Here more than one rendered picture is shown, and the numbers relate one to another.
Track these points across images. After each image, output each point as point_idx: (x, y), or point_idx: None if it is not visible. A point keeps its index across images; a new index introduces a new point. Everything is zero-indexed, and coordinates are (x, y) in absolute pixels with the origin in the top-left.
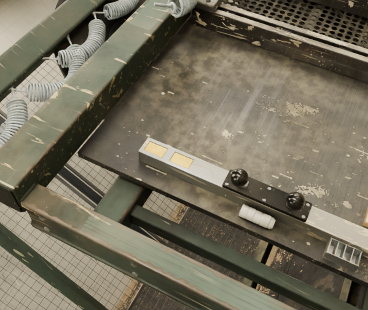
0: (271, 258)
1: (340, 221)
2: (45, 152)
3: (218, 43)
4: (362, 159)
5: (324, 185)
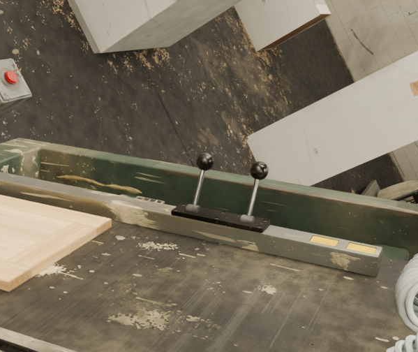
0: None
1: (144, 207)
2: None
3: None
4: (73, 267)
5: (140, 249)
